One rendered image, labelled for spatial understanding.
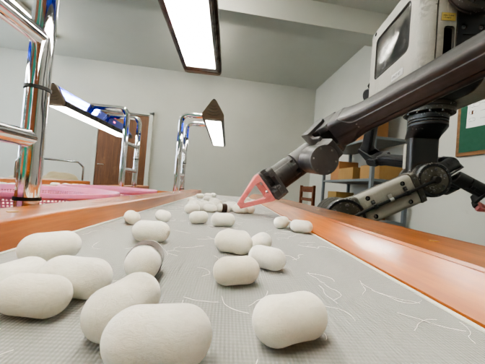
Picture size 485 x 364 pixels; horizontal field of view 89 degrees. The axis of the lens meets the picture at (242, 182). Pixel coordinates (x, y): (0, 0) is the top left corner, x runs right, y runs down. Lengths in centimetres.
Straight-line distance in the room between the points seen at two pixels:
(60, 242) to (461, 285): 26
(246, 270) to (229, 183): 483
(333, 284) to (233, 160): 486
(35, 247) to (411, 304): 24
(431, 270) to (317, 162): 30
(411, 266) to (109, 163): 521
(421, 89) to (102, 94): 546
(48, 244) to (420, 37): 90
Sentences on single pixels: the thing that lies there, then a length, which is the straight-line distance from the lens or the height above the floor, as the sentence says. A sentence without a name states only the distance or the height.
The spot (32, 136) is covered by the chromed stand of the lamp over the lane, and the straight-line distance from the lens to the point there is 37.
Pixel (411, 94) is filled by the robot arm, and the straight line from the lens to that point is 48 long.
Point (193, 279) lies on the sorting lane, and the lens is 18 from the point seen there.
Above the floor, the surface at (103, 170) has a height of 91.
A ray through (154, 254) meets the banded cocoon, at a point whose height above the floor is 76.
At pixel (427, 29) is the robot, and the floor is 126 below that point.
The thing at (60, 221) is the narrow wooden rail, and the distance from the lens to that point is 31.
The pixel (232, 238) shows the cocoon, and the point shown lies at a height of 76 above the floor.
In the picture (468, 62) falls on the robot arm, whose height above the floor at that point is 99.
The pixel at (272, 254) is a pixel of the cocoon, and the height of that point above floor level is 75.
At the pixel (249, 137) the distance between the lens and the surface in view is 513.
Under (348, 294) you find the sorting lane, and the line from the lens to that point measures 19.
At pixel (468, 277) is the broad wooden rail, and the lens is 22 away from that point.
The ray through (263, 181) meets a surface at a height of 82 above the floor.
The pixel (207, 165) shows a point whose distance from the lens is 499.
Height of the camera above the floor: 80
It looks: 1 degrees up
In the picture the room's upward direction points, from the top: 5 degrees clockwise
